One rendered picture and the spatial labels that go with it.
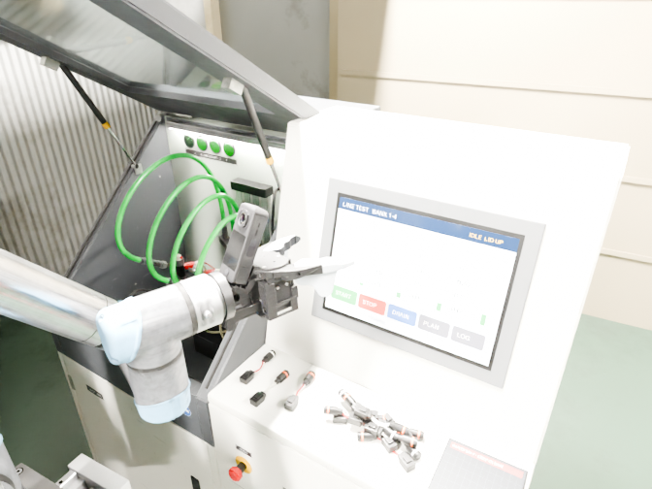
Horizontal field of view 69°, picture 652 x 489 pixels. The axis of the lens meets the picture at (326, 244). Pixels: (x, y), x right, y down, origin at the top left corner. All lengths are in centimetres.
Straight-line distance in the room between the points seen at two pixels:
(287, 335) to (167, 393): 61
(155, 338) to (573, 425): 230
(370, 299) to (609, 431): 184
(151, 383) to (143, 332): 9
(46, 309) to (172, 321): 18
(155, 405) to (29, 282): 23
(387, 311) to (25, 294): 71
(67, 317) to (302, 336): 65
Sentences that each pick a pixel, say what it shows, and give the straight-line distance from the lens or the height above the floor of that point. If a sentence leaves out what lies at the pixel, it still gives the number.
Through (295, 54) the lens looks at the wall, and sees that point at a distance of 353.
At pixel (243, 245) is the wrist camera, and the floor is 151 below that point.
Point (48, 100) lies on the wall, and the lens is 364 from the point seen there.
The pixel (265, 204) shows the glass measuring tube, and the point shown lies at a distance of 151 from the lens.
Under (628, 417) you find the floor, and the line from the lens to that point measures 286.
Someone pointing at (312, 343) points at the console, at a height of 103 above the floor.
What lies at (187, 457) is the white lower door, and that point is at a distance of 151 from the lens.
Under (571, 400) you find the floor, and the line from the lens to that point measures 282.
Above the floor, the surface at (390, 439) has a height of 100.
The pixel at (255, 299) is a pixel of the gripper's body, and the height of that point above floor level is 142.
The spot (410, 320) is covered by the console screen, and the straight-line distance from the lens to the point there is 108.
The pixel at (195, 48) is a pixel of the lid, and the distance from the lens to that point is 93.
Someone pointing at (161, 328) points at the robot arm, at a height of 145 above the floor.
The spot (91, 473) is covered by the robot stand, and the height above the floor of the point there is 99.
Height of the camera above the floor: 182
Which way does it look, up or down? 28 degrees down
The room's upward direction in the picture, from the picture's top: straight up
